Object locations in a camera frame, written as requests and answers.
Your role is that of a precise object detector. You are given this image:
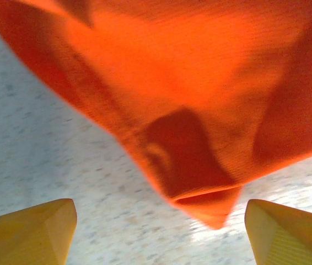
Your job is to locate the orange t-shirt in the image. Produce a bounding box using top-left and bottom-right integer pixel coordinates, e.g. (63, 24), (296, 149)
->
(0, 0), (312, 231)

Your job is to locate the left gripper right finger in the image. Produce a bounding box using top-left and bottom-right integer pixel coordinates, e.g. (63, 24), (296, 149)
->
(244, 199), (312, 265)

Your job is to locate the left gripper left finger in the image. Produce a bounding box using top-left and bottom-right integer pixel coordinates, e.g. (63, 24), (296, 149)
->
(0, 198), (78, 265)

